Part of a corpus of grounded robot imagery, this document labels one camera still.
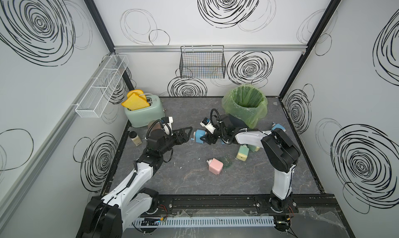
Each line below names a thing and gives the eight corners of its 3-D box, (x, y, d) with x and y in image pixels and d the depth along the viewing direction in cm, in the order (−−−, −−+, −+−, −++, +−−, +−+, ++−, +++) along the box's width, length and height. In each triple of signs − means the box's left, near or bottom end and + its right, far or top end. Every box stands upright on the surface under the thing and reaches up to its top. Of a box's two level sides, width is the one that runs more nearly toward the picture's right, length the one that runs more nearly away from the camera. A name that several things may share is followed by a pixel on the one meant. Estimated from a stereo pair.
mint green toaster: (131, 125, 105) (123, 110, 93) (158, 107, 116) (153, 92, 104) (143, 137, 100) (135, 123, 88) (169, 117, 110) (165, 102, 98)
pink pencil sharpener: (204, 168, 87) (204, 163, 81) (209, 160, 91) (210, 154, 85) (217, 177, 84) (218, 172, 79) (222, 168, 88) (224, 162, 82)
